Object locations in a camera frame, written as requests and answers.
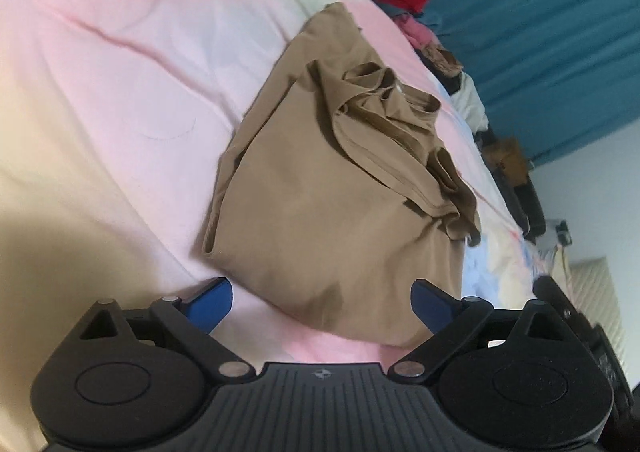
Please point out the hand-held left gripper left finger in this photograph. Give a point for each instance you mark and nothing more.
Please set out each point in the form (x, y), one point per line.
(212, 304)

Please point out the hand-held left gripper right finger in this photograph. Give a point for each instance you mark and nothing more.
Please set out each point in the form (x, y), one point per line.
(432, 304)

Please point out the tan shirt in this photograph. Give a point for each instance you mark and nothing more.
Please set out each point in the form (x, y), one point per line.
(310, 222)

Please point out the pink clothes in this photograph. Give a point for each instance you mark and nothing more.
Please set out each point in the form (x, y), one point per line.
(417, 32)

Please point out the cream padded headboard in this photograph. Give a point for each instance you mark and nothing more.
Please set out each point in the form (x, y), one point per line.
(597, 292)

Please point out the white garment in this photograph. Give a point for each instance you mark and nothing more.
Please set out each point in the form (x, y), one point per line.
(470, 102)

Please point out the brown printed cloth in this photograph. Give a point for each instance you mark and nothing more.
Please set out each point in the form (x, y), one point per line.
(442, 60)

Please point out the pastel tie-dye blanket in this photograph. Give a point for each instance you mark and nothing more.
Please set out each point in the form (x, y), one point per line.
(100, 82)

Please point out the wide blue curtain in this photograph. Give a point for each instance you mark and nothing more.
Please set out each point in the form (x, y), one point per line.
(540, 32)

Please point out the wall socket with plug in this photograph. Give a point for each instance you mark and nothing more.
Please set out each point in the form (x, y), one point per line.
(563, 232)

